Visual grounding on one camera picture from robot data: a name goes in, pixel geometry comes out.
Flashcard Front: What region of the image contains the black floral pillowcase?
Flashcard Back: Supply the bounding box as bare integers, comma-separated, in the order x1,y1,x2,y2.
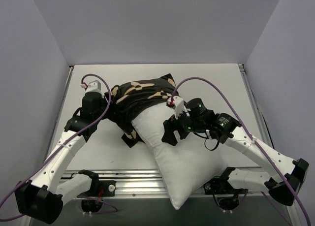
103,73,176,148

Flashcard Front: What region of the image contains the white pillow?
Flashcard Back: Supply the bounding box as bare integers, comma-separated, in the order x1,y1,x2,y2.
131,103,227,210

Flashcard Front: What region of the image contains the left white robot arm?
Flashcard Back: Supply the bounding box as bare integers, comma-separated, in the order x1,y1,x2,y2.
14,92,111,224

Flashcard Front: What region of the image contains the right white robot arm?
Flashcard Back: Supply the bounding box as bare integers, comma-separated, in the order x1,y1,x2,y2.
162,96,309,206

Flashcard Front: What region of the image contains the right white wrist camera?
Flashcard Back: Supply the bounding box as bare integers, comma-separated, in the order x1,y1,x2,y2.
166,96,187,119

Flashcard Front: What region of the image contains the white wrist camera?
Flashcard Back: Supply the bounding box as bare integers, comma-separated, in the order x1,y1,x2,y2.
81,80,101,94
166,96,187,119

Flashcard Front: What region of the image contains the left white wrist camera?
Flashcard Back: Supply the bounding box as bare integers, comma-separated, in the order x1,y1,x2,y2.
81,80,101,94

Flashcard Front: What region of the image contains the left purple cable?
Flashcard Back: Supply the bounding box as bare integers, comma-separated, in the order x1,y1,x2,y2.
0,74,119,222

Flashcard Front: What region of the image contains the purple cable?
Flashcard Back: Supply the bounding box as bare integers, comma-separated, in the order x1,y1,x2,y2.
169,77,311,226
0,74,119,222

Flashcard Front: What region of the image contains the left aluminium side rail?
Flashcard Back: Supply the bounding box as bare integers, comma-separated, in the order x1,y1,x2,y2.
48,66,74,152

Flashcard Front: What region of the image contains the aluminium side rail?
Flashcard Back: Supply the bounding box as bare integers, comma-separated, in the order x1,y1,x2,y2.
48,66,74,152
238,64,274,149

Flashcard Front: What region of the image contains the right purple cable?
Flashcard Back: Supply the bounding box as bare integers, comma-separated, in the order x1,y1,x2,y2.
169,77,311,226

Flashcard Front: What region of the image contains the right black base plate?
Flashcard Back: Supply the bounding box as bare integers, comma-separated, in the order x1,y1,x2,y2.
203,178,235,195

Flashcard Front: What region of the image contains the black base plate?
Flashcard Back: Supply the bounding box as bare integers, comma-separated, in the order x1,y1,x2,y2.
96,180,116,197
203,178,235,195

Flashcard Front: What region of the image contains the right aluminium side rail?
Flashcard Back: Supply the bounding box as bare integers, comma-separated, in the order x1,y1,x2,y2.
238,64,274,149

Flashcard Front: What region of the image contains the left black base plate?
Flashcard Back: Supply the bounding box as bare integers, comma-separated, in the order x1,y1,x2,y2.
96,180,116,197

